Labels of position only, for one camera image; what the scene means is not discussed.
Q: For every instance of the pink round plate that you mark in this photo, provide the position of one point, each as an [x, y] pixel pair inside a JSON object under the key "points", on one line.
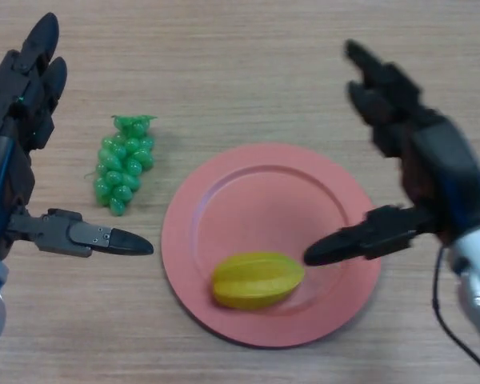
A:
{"points": [[264, 200]]}

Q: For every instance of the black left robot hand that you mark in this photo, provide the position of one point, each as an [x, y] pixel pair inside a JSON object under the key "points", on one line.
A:
{"points": [[6, 176]]}

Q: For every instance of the green grape bunch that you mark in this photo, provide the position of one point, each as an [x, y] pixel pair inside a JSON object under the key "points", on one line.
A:
{"points": [[122, 168]]}

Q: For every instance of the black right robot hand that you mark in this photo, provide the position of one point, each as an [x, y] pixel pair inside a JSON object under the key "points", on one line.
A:
{"points": [[440, 160]]}

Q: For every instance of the yellow starfruit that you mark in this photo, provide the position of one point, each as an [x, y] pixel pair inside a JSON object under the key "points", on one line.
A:
{"points": [[256, 280]]}

